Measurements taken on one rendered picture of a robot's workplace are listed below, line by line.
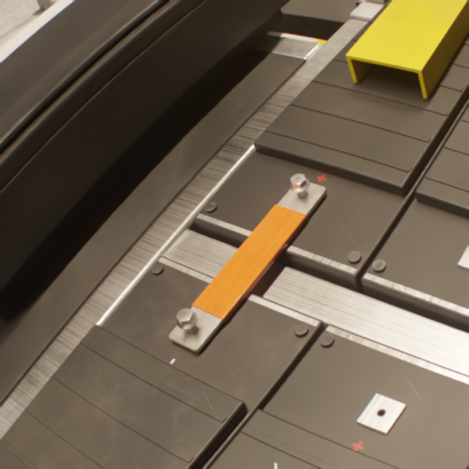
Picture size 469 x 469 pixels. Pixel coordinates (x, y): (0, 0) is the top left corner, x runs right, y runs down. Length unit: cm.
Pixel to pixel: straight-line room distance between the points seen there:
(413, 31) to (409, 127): 10
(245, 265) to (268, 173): 9
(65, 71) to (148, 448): 30
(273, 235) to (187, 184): 11
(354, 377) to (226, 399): 8
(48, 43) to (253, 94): 20
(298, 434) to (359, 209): 18
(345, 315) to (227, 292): 8
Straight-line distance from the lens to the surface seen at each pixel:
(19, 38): 144
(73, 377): 53
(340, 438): 45
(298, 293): 53
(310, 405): 47
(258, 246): 55
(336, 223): 55
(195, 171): 64
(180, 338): 52
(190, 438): 47
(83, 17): 71
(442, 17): 67
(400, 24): 67
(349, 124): 61
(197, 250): 58
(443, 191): 55
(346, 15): 101
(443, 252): 52
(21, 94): 64
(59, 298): 60
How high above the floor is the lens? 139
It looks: 44 degrees down
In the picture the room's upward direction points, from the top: 23 degrees counter-clockwise
